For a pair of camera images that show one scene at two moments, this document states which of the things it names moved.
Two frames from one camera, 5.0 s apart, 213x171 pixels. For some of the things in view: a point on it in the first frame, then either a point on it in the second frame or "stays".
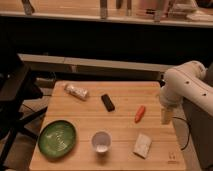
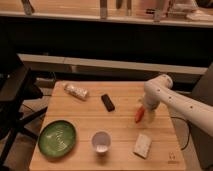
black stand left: x=17 y=88 stays
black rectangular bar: x=107 y=102 stays
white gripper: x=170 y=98 → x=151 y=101
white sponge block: x=142 y=146 stays
